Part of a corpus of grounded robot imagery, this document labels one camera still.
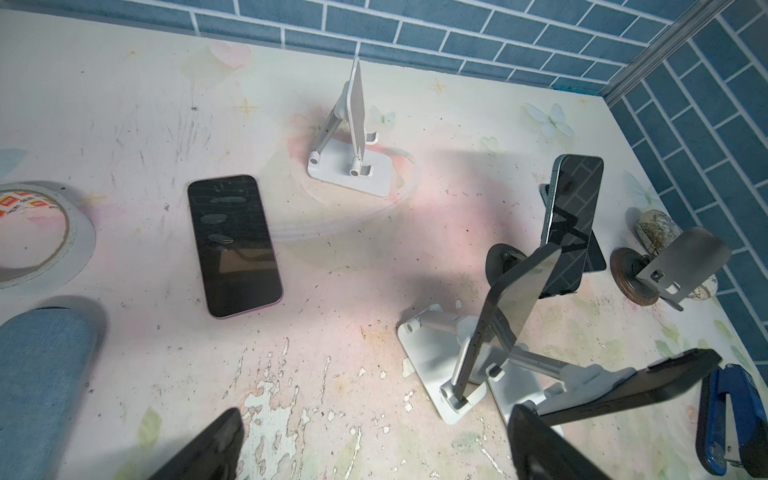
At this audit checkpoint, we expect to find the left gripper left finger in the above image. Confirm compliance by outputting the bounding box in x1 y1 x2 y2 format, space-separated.
150 407 245 480

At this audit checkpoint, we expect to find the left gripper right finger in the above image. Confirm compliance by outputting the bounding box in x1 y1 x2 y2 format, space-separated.
507 404 609 480

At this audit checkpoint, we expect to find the black phone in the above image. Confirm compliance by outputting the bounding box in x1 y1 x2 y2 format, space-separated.
187 175 284 319
442 243 561 402
537 348 722 426
540 154 607 298

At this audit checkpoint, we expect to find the white phone stand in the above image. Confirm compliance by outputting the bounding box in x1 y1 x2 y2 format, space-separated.
307 59 394 198
397 304 506 425
486 345 637 424

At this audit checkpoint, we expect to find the black round stand rear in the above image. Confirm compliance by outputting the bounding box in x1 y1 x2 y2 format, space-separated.
484 183 608 287

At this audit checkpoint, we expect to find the blue stapler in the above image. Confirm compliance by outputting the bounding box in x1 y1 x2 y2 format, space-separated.
695 364 767 479

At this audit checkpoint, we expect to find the tape roll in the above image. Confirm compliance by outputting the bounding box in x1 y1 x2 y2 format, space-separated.
1 183 96 300

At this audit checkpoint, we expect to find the patterned shell stone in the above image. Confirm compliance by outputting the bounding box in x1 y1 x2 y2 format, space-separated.
634 209 719 301

